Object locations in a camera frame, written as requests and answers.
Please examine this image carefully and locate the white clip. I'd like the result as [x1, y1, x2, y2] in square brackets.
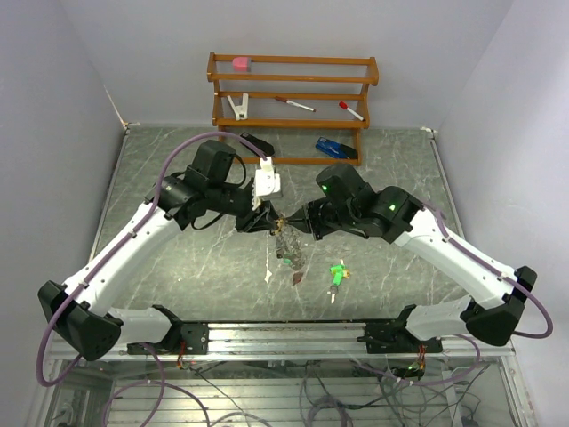
[227, 93, 249, 121]

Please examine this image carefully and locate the red capped marker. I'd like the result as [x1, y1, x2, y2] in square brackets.
[339, 101, 365, 121]

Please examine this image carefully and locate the blue stapler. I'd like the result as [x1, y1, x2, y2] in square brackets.
[315, 137, 358, 160]

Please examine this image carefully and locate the metal key ring disc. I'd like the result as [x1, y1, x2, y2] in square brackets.
[274, 224, 306, 272]

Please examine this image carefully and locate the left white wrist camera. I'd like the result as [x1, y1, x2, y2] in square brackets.
[252, 157, 283, 209]

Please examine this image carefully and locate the wooden shelf rack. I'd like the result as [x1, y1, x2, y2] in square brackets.
[206, 52, 380, 166]

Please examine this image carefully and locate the green tag key lower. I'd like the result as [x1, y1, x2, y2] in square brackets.
[328, 272, 344, 304]

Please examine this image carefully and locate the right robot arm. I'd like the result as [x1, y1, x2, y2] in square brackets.
[285, 164, 537, 352]

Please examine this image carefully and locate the pink eraser block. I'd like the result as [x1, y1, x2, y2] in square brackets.
[232, 56, 252, 73]

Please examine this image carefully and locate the red white marker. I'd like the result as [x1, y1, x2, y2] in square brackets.
[275, 96, 316, 113]

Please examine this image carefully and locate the red key tag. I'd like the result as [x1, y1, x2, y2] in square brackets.
[293, 271, 304, 286]

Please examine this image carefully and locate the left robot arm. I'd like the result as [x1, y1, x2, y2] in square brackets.
[38, 133, 281, 361]

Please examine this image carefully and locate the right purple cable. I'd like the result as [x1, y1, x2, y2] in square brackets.
[355, 199, 555, 388]

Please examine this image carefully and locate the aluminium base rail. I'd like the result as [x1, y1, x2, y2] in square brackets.
[48, 323, 515, 361]

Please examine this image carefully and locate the yellow tag key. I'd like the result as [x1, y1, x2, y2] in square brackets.
[272, 218, 285, 236]

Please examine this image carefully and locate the black stapler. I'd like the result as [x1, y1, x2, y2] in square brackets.
[240, 133, 276, 157]

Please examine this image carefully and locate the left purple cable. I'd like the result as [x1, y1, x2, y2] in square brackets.
[35, 131, 272, 427]

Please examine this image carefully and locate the purple cable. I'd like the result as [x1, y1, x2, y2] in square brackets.
[35, 131, 272, 427]
[355, 199, 555, 388]

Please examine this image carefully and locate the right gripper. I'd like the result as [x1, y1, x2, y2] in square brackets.
[285, 197, 358, 240]

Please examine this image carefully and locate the green tag key upper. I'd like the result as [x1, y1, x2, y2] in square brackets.
[330, 264, 350, 278]

